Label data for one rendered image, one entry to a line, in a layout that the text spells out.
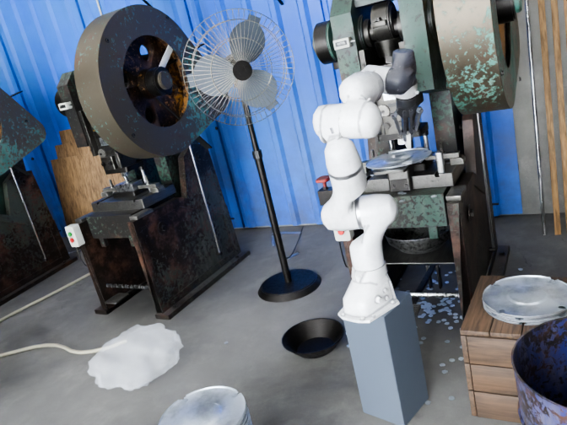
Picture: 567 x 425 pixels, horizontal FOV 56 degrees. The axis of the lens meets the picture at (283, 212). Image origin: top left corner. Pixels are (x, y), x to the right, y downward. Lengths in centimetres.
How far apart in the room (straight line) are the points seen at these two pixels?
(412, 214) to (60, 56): 373
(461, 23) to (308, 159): 220
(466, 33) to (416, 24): 36
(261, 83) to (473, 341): 167
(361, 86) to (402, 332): 85
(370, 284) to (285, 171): 236
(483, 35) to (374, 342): 110
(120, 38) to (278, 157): 161
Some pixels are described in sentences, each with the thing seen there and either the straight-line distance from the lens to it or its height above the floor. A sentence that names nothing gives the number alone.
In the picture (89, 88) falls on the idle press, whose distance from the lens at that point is 289.
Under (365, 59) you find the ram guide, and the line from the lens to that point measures 239.
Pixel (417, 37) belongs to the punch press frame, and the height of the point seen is 127.
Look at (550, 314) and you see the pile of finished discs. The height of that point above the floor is 38.
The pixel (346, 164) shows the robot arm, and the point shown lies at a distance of 161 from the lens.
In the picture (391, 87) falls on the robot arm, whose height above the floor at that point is 114.
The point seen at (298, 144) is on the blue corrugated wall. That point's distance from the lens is 400.
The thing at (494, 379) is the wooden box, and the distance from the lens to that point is 199.
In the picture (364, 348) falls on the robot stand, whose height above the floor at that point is 30.
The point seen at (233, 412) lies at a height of 31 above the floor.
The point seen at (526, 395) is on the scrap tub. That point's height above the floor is 44.
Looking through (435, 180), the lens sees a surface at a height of 68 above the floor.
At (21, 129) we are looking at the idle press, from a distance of 467.
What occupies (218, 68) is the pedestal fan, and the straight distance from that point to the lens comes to 284.
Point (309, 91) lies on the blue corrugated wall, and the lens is 387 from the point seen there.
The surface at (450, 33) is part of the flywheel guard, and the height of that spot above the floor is 127.
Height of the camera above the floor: 136
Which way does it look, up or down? 17 degrees down
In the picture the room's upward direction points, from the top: 13 degrees counter-clockwise
